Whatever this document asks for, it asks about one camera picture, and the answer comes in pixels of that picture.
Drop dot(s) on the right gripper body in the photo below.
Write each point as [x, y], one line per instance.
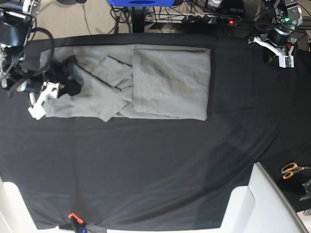
[58, 72]

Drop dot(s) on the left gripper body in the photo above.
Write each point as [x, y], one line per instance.
[277, 40]

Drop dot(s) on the grey T-shirt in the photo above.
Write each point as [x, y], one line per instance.
[136, 81]

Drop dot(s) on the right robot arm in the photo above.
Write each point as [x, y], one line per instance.
[16, 24]

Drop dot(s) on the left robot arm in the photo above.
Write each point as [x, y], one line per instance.
[281, 18]

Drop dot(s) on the blue plastic box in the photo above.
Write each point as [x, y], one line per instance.
[141, 3]

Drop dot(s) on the black table cloth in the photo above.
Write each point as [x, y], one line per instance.
[159, 175]

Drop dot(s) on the red clamp front edge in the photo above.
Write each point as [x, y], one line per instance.
[73, 216]

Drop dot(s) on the black object right edge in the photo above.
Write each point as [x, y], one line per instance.
[307, 188]

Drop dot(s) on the white chair part left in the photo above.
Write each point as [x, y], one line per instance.
[14, 215]

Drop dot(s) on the white chair back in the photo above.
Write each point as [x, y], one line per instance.
[260, 207]

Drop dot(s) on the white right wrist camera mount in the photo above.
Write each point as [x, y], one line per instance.
[36, 109]

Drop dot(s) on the black metal stand post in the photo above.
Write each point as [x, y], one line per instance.
[138, 15]

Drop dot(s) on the orange handled scissors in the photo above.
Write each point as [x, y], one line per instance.
[292, 168]

